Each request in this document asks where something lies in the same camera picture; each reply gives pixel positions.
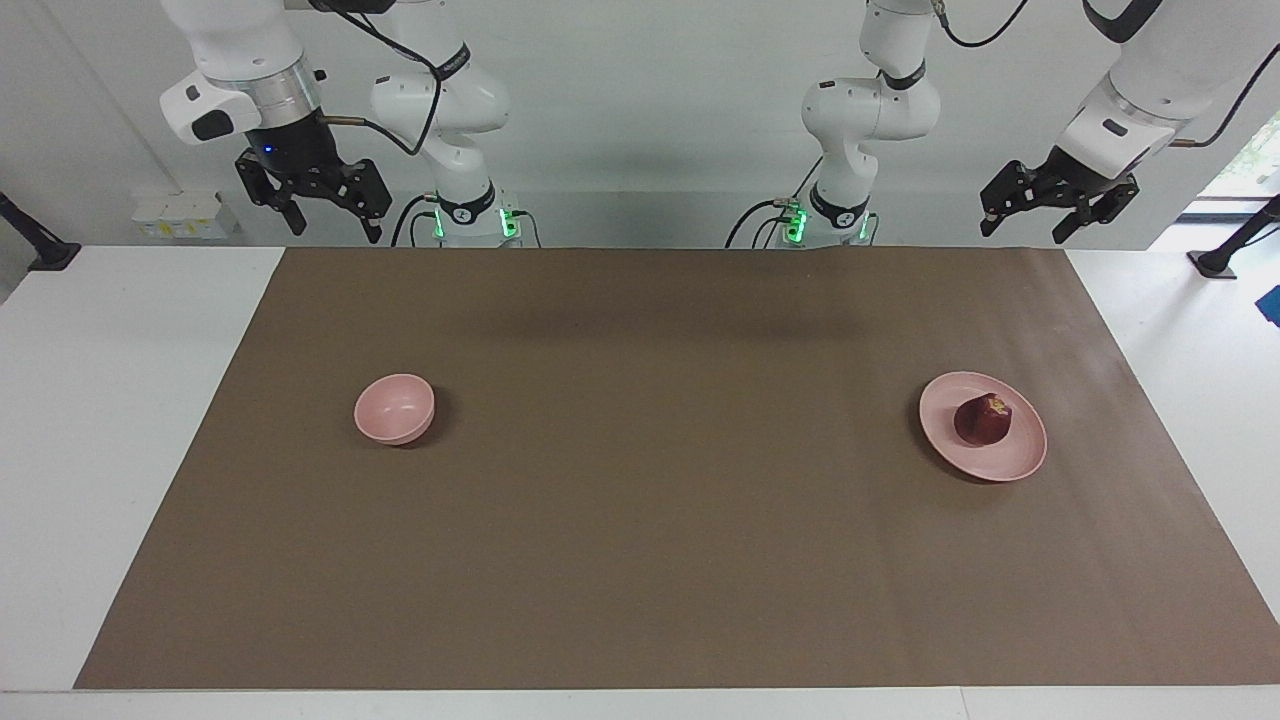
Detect dark red apple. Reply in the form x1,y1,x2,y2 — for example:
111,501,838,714
953,392,1013,447

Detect pink bowl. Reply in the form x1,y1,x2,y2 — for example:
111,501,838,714
354,373,437,446

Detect pink plate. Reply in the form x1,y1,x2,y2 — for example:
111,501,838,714
919,371,1048,483

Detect black stand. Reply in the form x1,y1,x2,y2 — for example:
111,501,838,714
1187,195,1280,279
0,190,83,271

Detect brown table mat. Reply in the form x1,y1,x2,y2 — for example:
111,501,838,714
75,247,1280,691

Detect black right base cables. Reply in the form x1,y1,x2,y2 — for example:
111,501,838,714
390,195,543,248

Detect black base cables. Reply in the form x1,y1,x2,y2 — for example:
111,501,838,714
390,195,543,248
725,155,881,248

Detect white wall socket box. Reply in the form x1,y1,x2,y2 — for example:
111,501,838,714
132,190,241,241

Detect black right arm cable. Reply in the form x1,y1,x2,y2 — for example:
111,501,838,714
320,0,443,158

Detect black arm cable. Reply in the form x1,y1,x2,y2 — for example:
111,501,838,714
935,0,1280,149
320,0,443,158

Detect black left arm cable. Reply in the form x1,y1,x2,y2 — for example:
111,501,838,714
935,0,1280,149

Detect black left base cables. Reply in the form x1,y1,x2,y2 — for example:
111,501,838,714
725,155,881,248

